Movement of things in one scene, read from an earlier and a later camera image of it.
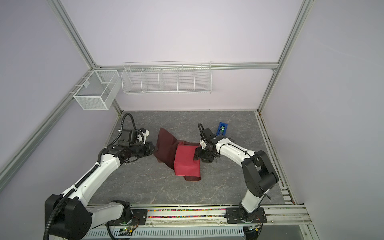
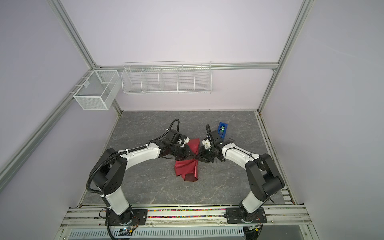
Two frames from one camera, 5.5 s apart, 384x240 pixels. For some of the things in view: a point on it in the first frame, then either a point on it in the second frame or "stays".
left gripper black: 148,145 -> 186,154
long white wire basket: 167,77 stays
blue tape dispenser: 222,129 stays
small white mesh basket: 99,90 stays
